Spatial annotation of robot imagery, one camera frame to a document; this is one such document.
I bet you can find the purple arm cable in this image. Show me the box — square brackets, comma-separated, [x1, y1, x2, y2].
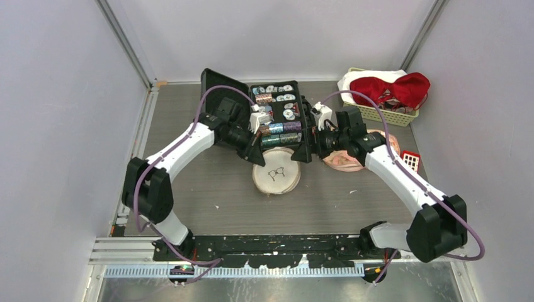
[132, 85, 259, 285]
[319, 89, 486, 284]

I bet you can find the floral mesh laundry bag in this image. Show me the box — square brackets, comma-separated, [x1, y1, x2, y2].
[322, 129, 401, 173]

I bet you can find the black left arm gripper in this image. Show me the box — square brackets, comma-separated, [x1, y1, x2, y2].
[220, 124, 265, 166]

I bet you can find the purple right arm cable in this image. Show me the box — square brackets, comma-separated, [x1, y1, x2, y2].
[319, 89, 486, 284]

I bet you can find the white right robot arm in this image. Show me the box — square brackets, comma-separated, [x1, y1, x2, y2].
[298, 104, 468, 263]

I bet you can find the red bra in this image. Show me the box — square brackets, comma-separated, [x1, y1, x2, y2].
[374, 72, 431, 109]

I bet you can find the aluminium frame rail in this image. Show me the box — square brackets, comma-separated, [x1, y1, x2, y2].
[95, 0, 152, 91]

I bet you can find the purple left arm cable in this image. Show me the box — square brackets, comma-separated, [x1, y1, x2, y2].
[132, 85, 259, 285]

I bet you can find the green plastic basket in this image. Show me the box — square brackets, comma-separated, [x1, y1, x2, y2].
[342, 67, 419, 128]

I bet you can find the white bra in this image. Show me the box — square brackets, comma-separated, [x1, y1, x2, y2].
[337, 68, 407, 104]

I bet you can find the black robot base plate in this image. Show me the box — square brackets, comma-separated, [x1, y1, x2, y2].
[152, 234, 400, 269]

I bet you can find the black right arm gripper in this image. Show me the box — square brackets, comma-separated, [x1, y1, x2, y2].
[291, 122, 349, 163]

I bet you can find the black poker chip case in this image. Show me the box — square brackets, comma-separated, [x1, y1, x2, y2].
[201, 68, 315, 150]

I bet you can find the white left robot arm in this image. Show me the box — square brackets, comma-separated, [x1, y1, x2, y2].
[122, 98, 265, 260]

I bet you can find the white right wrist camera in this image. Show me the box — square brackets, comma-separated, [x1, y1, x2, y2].
[311, 102, 332, 131]

